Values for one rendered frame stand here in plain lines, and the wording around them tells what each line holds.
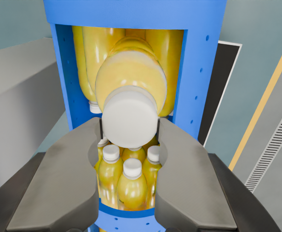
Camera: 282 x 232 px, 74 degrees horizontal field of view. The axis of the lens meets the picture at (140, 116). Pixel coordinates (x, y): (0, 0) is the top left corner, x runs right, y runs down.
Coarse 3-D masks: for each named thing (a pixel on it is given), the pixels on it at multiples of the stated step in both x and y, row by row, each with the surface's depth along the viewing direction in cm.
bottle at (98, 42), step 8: (88, 32) 29; (96, 32) 28; (104, 32) 28; (112, 32) 29; (120, 32) 30; (88, 40) 29; (96, 40) 29; (104, 40) 29; (112, 40) 29; (88, 48) 30; (96, 48) 30; (104, 48) 30; (88, 56) 31; (96, 56) 30; (104, 56) 30; (88, 64) 32; (96, 64) 31; (88, 72) 33; (96, 72) 32; (88, 80) 34
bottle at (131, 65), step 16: (112, 48) 24; (128, 48) 18; (144, 48) 20; (112, 64) 16; (128, 64) 15; (144, 64) 15; (160, 64) 19; (96, 80) 17; (112, 80) 15; (128, 80) 14; (144, 80) 14; (160, 80) 16; (96, 96) 16; (112, 96) 14; (160, 96) 15
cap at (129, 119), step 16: (128, 96) 12; (144, 96) 13; (112, 112) 12; (128, 112) 12; (144, 112) 12; (112, 128) 13; (128, 128) 13; (144, 128) 13; (128, 144) 13; (144, 144) 13
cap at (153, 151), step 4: (152, 148) 44; (156, 148) 44; (148, 152) 43; (152, 152) 43; (156, 152) 43; (148, 156) 44; (152, 156) 42; (156, 156) 42; (152, 160) 43; (156, 160) 43
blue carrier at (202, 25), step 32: (64, 0) 21; (96, 0) 20; (128, 0) 19; (160, 0) 19; (192, 0) 20; (224, 0) 25; (64, 32) 35; (192, 32) 22; (64, 64) 35; (192, 64) 25; (64, 96) 36; (192, 96) 28; (192, 128) 32; (96, 224) 42; (128, 224) 38
